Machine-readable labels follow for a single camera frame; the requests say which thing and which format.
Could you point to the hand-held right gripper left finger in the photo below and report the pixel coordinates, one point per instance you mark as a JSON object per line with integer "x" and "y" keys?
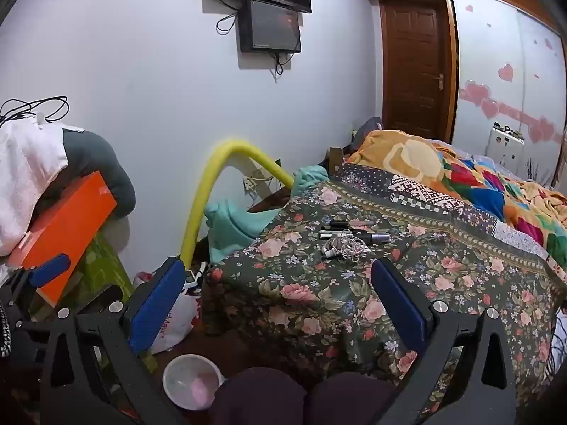
{"x": 155, "y": 305}

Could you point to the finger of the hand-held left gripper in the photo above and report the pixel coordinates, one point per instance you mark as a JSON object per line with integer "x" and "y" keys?
{"x": 49, "y": 270}

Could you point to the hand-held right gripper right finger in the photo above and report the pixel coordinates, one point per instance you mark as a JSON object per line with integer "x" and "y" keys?
{"x": 398, "y": 303}

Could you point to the white plastic bowl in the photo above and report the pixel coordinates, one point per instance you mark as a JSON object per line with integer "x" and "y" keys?
{"x": 177, "y": 380}

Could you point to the black silver pen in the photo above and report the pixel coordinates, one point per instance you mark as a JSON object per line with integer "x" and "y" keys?
{"x": 350, "y": 237}

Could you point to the pink plastic piece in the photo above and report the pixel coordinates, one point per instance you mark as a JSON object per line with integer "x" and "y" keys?
{"x": 201, "y": 390}

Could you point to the white red printed plastic bag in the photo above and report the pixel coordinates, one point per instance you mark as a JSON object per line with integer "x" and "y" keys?
{"x": 177, "y": 318}

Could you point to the white digital device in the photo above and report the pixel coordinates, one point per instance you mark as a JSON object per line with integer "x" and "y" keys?
{"x": 190, "y": 278}

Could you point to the orange box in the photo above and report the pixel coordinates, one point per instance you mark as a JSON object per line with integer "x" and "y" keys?
{"x": 66, "y": 221}

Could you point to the green leaf-print bag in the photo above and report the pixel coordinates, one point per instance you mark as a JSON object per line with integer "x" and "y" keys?
{"x": 104, "y": 270}

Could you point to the dark floral bed sheet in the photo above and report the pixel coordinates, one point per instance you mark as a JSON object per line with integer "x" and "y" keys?
{"x": 310, "y": 301}

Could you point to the white towel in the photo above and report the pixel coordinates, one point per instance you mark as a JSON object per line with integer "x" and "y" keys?
{"x": 26, "y": 172}

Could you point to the yellow foam tube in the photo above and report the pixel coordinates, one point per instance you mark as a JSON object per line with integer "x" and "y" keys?
{"x": 195, "y": 212}

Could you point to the teal plastic rocking toy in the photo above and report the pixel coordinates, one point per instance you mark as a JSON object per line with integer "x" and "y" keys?
{"x": 230, "y": 230}

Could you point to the grey cushion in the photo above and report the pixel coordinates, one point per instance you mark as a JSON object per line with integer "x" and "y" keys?
{"x": 104, "y": 172}

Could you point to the colourful patchwork blanket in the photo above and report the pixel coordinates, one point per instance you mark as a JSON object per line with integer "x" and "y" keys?
{"x": 465, "y": 177}

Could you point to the person's dark purple trousers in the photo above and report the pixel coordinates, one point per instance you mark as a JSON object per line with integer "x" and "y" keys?
{"x": 265, "y": 398}

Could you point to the brown cardboard box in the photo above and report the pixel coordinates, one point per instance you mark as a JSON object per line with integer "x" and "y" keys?
{"x": 336, "y": 159}

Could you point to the dark dried twigs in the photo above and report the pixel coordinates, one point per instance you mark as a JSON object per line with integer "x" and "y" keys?
{"x": 538, "y": 172}

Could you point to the white box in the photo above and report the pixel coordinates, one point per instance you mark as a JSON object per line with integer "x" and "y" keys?
{"x": 505, "y": 144}

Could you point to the brown wooden door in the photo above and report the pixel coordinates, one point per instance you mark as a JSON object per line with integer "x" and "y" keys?
{"x": 412, "y": 66}

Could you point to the wardrobe with heart stickers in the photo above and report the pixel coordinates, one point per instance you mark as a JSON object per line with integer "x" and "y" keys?
{"x": 491, "y": 31}

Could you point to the small black monitor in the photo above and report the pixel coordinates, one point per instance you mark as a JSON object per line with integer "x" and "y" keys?
{"x": 270, "y": 26}

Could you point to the wall socket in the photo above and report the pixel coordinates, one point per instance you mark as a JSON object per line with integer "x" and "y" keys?
{"x": 250, "y": 183}

